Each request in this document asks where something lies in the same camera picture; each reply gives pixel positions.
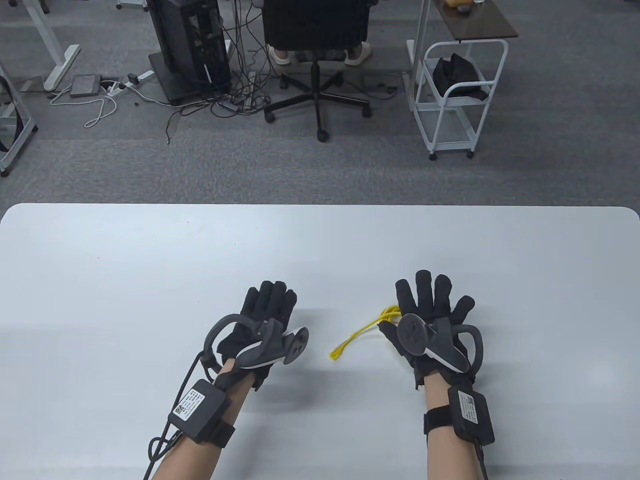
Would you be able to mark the person's left hand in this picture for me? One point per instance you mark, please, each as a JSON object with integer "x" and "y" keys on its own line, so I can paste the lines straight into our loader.
{"x": 267, "y": 305}

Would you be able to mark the person's right hand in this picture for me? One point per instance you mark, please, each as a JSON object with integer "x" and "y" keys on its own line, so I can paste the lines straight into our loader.
{"x": 430, "y": 300}

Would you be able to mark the person's left forearm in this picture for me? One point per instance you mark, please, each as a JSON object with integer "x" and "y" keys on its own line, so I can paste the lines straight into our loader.
{"x": 200, "y": 460}

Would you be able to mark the grey handheld controller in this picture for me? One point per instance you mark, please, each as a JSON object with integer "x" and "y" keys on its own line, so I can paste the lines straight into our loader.
{"x": 440, "y": 345}
{"x": 272, "y": 347}

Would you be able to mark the black wrist sensor box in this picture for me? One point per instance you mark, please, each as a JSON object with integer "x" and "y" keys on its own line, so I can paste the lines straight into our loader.
{"x": 470, "y": 412}
{"x": 202, "y": 410}

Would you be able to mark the white rolling cart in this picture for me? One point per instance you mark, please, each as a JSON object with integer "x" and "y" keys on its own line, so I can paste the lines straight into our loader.
{"x": 452, "y": 143}

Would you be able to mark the black bag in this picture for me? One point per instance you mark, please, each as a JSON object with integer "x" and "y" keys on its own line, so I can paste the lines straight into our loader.
{"x": 457, "y": 72}

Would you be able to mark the white power strip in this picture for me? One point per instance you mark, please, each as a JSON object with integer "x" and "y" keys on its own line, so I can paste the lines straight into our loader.
{"x": 146, "y": 75}

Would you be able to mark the black power adapter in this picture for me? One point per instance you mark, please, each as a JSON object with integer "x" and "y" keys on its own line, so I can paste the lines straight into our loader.
{"x": 133, "y": 78}

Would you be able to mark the black computer tower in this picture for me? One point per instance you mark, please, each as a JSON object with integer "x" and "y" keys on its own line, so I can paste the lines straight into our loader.
{"x": 175, "y": 45}

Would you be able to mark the white utility cart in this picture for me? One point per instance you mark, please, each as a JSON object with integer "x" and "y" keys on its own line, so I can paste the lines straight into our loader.
{"x": 480, "y": 22}

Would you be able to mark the grey flat floor box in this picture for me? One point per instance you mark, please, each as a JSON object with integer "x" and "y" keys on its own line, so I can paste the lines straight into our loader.
{"x": 85, "y": 86}

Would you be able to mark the black office chair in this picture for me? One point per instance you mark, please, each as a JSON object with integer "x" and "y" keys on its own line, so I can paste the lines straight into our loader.
{"x": 315, "y": 20}

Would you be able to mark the yellow object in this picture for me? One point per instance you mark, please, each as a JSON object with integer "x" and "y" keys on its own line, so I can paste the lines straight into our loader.
{"x": 456, "y": 2}

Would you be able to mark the white desk leg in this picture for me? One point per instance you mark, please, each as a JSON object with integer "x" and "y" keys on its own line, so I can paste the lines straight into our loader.
{"x": 47, "y": 40}

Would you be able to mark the black caster wheel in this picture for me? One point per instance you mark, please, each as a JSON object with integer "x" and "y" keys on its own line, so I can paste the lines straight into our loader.
{"x": 45, "y": 6}

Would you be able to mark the white metal frame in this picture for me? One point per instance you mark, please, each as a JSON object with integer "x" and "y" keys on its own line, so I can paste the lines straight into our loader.
{"x": 19, "y": 149}

